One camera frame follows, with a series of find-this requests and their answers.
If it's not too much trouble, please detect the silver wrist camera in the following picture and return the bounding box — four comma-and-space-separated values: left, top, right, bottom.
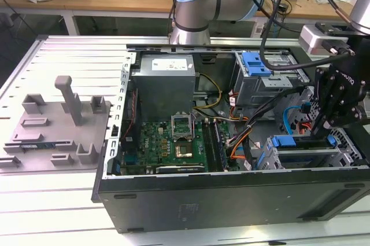
299, 24, 349, 54

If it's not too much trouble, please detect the metal socket cover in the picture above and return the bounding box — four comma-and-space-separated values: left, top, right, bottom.
171, 113, 194, 140

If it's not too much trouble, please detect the blue data wire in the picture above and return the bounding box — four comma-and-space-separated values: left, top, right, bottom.
282, 107, 303, 135

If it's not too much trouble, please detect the black graphics card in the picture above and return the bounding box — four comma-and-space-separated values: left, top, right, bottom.
156, 166, 205, 175

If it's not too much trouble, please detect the silver power supply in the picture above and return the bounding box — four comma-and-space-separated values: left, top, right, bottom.
131, 54, 197, 122

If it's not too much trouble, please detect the multicoloured wire bundle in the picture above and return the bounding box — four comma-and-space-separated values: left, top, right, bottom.
227, 86, 313, 160

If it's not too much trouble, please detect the drive cage with blue latch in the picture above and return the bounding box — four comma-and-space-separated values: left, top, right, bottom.
233, 50, 309, 108

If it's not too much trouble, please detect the green motherboard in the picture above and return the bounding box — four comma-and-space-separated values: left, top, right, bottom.
120, 120, 241, 175

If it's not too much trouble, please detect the wooden desk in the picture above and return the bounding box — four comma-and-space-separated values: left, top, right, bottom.
0, 0, 370, 37

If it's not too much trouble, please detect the yellow and black wire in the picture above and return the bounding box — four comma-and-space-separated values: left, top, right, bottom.
193, 72, 223, 113

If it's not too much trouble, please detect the blue RAM stick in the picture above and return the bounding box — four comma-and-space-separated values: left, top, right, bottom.
213, 120, 230, 169

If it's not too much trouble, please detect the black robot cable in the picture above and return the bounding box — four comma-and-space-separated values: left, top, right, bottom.
258, 0, 352, 70

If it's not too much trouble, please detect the metal disk bay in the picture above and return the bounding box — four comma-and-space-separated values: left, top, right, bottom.
256, 134, 362, 171

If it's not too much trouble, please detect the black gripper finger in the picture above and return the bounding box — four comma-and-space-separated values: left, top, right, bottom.
332, 103, 370, 128
310, 65, 347, 140

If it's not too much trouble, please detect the CPU socket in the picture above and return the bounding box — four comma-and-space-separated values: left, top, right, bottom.
174, 140, 194, 160

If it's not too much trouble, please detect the black PC case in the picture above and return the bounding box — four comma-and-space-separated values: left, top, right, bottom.
91, 39, 370, 234

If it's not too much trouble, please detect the gray parts rack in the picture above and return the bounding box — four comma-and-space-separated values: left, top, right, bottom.
0, 75, 113, 175

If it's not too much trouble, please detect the black RAM slot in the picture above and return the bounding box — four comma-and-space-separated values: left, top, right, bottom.
206, 120, 222, 171
201, 120, 216, 171

